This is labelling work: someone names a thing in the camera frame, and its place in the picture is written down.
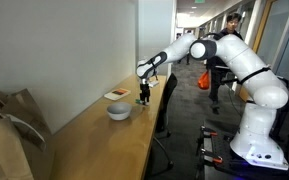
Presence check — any black office chair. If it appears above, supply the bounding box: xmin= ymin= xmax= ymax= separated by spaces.
xmin=149 ymin=72 xmax=179 ymax=177

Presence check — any person in dark clothing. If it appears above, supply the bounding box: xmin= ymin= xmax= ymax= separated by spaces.
xmin=205 ymin=12 xmax=245 ymax=115

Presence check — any light grey wrist camera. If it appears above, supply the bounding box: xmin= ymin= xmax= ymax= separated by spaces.
xmin=148 ymin=79 xmax=160 ymax=89

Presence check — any white book with orange-black cover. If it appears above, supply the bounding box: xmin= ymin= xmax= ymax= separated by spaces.
xmin=103 ymin=87 xmax=132 ymax=102

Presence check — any black clamp with orange handle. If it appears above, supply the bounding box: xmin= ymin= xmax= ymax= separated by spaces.
xmin=199 ymin=147 xmax=225 ymax=166
xmin=199 ymin=125 xmax=219 ymax=139

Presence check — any white marker with green cap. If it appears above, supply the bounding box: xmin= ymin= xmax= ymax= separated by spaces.
xmin=134 ymin=98 xmax=150 ymax=107

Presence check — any orange bag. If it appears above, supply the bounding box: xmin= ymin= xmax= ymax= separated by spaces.
xmin=197 ymin=70 xmax=211 ymax=91

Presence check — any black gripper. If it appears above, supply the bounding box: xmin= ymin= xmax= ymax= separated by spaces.
xmin=139 ymin=82 xmax=151 ymax=106

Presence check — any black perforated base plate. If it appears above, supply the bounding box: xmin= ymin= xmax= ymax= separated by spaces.
xmin=196 ymin=127 xmax=289 ymax=180

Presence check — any brown paper bag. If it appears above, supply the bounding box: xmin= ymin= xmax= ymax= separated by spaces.
xmin=0 ymin=88 xmax=56 ymax=180

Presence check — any white bowl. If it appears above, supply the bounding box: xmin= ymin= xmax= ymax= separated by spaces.
xmin=106 ymin=101 xmax=133 ymax=122

